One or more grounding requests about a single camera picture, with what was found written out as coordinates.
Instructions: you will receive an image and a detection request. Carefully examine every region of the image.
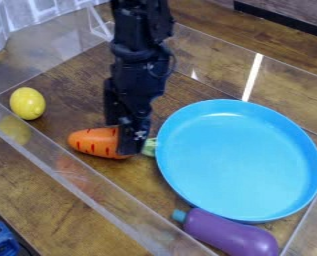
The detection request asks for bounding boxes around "yellow toy lemon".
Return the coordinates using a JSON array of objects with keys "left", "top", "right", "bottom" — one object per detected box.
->
[{"left": 10, "top": 87, "right": 46, "bottom": 120}]

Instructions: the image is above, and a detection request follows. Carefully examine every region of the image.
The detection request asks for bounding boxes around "clear acrylic barrier wall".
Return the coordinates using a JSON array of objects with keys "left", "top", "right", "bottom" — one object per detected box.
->
[{"left": 0, "top": 0, "right": 317, "bottom": 256}]

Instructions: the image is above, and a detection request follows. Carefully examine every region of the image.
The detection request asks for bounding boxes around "black baseboard strip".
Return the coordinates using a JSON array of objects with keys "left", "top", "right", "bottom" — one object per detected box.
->
[{"left": 233, "top": 0, "right": 317, "bottom": 36}]

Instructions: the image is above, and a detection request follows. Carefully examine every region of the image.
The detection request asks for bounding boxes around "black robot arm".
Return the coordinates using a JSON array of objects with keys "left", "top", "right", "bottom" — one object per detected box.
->
[{"left": 103, "top": 0, "right": 177, "bottom": 156}]

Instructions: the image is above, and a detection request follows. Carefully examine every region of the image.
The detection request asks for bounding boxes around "purple toy eggplant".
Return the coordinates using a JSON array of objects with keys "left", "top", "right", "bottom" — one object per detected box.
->
[{"left": 172, "top": 208, "right": 278, "bottom": 256}]

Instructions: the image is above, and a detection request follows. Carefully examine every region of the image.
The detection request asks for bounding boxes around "blue plastic object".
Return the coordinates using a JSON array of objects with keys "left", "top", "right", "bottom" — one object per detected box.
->
[{"left": 0, "top": 222, "right": 19, "bottom": 256}]

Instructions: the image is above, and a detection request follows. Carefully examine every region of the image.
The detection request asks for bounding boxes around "orange toy carrot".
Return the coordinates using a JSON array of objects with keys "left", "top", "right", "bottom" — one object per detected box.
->
[{"left": 67, "top": 126, "right": 157, "bottom": 159}]

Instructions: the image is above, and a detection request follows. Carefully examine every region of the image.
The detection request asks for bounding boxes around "blue round tray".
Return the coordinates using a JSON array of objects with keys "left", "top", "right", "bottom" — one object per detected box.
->
[{"left": 156, "top": 99, "right": 317, "bottom": 223}]

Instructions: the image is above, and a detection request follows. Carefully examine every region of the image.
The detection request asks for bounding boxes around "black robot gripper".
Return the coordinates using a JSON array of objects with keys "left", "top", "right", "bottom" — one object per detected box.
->
[{"left": 105, "top": 43, "right": 174, "bottom": 155}]

